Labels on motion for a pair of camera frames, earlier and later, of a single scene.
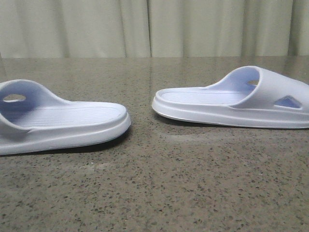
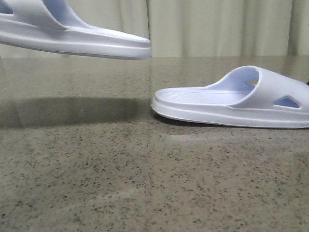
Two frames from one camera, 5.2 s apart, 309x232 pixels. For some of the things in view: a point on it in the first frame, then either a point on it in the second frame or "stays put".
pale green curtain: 150,28 stays put
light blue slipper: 247,96 stays put
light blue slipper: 32,120 to 47,24
